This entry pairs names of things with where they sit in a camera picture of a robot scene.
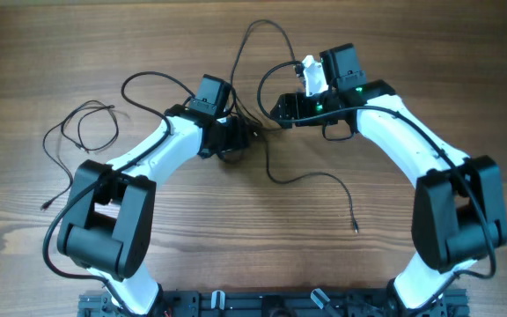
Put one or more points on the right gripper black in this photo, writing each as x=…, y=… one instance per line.
x=282, y=111

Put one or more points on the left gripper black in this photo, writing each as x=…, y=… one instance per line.
x=239, y=133

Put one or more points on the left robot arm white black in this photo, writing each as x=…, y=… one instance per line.
x=105, y=226

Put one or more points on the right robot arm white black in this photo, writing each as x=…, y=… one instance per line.
x=459, y=214

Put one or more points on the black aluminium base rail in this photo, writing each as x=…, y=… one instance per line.
x=352, y=303

